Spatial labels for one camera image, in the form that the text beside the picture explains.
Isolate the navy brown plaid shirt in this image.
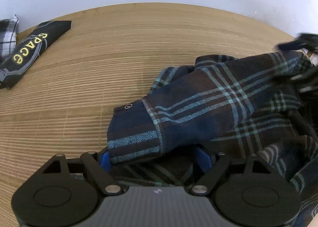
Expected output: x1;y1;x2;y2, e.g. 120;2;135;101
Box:
107;51;317;226

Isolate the black SPACE print garment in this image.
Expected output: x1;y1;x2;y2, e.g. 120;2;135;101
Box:
1;20;72;89

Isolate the black white plaid garment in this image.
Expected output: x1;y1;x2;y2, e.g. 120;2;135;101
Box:
0;15;19;63

